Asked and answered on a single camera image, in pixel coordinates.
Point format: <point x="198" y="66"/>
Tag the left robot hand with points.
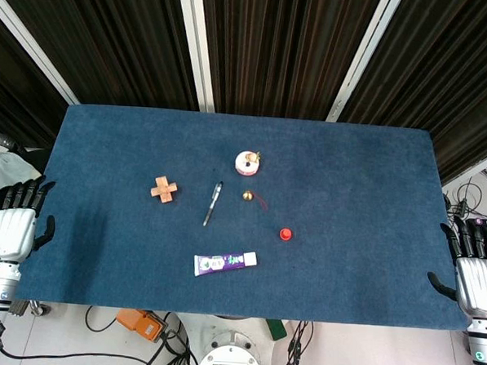
<point x="12" y="229"/>

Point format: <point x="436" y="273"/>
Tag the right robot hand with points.
<point x="473" y="276"/>

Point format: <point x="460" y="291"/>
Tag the dark green rectangular block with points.
<point x="276" y="329"/>

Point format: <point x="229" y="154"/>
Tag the grey cloth bag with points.
<point x="0" y="178"/>

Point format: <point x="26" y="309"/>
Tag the wooden cross puzzle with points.
<point x="164" y="190"/>

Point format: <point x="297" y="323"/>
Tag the orange control box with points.
<point x="140" y="325"/>

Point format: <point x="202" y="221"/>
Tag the red bottle cap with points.
<point x="285" y="234"/>

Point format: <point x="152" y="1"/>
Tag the black pen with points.
<point x="213" y="204"/>

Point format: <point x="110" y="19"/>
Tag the purple white toothpaste tube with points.
<point x="223" y="263"/>

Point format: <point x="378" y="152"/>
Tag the blue table cloth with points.
<point x="241" y="223"/>

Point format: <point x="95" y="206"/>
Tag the pink white round toy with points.
<point x="247" y="163"/>

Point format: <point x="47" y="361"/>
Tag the robot torso base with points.
<point x="229" y="361"/>

